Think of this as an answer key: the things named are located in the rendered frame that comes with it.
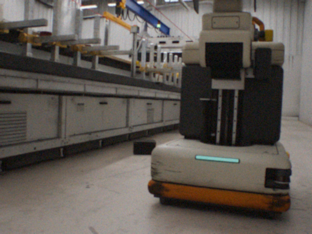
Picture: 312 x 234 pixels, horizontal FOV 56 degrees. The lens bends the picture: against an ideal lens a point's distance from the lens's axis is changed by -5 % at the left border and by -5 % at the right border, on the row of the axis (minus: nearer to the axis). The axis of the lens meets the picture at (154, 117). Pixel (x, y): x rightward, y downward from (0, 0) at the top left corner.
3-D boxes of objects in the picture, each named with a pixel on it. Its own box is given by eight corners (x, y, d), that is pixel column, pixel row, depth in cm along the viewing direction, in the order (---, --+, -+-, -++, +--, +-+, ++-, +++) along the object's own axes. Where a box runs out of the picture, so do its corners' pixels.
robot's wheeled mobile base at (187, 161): (182, 169, 203) (184, 132, 201) (282, 180, 181) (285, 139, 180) (144, 198, 139) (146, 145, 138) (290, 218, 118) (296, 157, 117)
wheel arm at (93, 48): (119, 51, 207) (119, 45, 207) (117, 50, 204) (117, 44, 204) (66, 53, 222) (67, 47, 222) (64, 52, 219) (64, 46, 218)
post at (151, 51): (152, 85, 355) (154, 44, 353) (151, 85, 352) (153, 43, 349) (149, 85, 356) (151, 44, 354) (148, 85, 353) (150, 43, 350)
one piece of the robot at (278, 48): (187, 151, 193) (192, 19, 189) (276, 159, 175) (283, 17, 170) (171, 161, 162) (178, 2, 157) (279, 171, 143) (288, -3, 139)
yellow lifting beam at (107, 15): (133, 33, 919) (133, 23, 918) (106, 19, 759) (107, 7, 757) (130, 33, 922) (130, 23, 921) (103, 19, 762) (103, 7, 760)
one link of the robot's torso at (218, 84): (213, 88, 157) (215, 41, 156) (269, 91, 148) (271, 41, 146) (203, 86, 132) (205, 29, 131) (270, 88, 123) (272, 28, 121)
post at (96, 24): (97, 75, 237) (100, 14, 235) (95, 75, 234) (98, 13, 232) (93, 75, 239) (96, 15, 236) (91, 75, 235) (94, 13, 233)
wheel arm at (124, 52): (134, 55, 231) (134, 50, 231) (132, 55, 228) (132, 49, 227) (85, 56, 245) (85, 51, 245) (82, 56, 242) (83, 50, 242)
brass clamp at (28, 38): (42, 45, 173) (42, 37, 172) (25, 41, 160) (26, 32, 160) (33, 46, 175) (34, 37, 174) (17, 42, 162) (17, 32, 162)
